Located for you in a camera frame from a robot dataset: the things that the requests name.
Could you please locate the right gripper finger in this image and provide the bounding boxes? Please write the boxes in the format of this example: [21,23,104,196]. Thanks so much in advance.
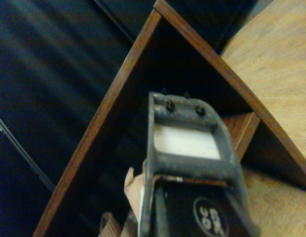
[139,91,252,237]

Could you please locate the curtain stand pole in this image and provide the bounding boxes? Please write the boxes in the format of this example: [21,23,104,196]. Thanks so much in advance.
[0,111,56,191]

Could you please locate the brown shoe rack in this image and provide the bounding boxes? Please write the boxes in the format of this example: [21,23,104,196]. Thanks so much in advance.
[32,0,306,237]

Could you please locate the beige shoe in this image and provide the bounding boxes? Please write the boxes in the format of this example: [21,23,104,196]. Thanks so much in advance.
[100,211,139,237]
[124,159,147,219]

